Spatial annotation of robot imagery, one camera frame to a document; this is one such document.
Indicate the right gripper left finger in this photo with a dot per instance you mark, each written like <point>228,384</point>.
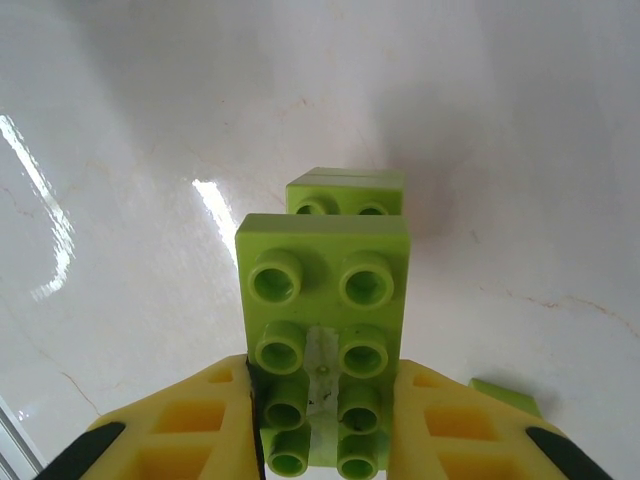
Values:
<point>165,440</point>

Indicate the small green lego brick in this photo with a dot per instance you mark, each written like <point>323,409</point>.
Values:
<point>505,396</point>
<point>345,180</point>

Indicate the long green lego brick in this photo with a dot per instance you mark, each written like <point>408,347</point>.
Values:
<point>325,240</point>

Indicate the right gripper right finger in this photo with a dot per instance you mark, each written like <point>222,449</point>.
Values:
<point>450,445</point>

